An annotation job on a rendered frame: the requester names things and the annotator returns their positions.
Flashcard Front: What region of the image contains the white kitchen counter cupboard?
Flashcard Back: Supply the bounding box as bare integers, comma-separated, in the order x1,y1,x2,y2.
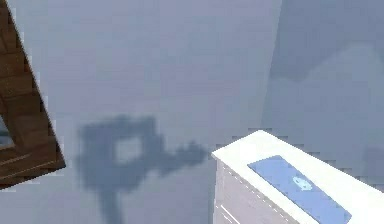
211,129,384,224

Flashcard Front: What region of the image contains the blue sink basin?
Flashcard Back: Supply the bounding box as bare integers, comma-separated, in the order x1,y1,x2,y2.
247,154,353,224

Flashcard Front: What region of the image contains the brown wooden room door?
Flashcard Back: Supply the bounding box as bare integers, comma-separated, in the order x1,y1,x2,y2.
0,0,67,191

